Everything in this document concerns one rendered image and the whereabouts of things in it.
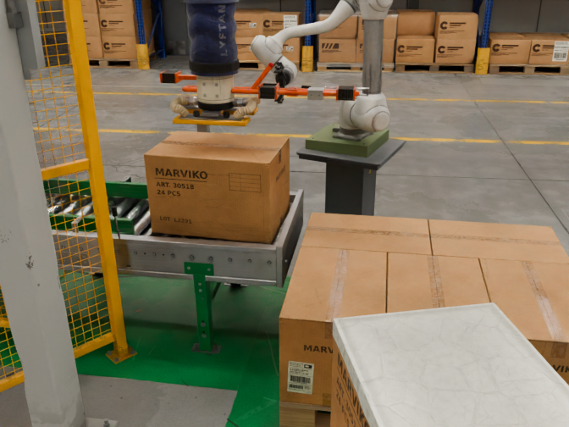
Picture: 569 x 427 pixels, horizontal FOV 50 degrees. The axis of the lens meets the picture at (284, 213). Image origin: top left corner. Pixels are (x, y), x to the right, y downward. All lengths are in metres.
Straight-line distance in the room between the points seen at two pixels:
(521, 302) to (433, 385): 1.31
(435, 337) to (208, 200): 1.64
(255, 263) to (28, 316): 0.99
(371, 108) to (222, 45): 0.92
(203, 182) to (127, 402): 1.02
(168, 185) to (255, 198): 0.42
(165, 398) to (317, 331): 0.85
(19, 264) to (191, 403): 1.03
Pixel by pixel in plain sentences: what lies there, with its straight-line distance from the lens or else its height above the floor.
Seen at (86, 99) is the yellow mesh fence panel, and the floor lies 1.26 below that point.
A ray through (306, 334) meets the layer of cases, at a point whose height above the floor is 0.48.
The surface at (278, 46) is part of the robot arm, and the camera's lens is 3.22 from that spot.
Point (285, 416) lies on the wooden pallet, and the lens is 2.58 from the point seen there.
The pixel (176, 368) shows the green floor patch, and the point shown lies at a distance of 2.98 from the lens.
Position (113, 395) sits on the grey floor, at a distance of 2.90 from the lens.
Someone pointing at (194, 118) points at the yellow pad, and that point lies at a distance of 2.79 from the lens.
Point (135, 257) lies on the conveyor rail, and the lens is 2.90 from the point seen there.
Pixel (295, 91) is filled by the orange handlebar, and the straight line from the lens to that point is 2.76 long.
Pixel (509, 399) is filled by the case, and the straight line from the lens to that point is 1.28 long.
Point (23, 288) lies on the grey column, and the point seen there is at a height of 0.77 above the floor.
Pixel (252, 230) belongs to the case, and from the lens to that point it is 2.81.
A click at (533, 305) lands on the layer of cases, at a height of 0.54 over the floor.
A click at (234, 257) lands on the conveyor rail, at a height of 0.54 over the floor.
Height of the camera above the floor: 1.81
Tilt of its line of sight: 24 degrees down
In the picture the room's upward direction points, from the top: straight up
